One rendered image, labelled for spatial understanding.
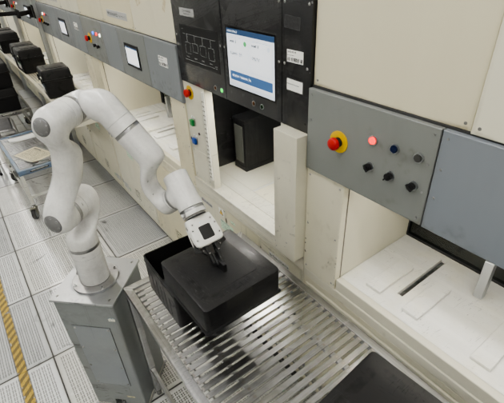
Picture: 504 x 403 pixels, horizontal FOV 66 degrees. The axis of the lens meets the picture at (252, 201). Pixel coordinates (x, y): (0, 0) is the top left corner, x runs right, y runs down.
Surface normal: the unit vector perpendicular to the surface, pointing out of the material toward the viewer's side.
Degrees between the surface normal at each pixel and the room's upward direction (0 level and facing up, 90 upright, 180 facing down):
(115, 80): 90
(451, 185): 90
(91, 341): 90
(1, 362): 0
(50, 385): 0
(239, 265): 0
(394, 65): 90
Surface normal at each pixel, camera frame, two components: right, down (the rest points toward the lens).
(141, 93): 0.60, 0.42
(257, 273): -0.04, -0.83
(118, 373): -0.14, 0.54
